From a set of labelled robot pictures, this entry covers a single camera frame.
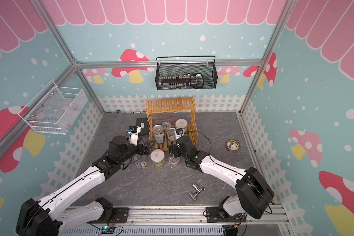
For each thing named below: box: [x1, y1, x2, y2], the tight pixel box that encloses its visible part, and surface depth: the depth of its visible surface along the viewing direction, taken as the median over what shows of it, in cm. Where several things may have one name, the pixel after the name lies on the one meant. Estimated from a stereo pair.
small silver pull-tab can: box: [166, 127, 177, 142], surface depth 101 cm
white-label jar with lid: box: [175, 118, 188, 134], surface depth 99 cm
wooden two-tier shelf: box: [145, 95, 198, 152], surface depth 88 cm
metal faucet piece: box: [188, 179, 206, 202], surface depth 83 cm
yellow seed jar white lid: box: [149, 148, 166, 170], surface depth 87 cm
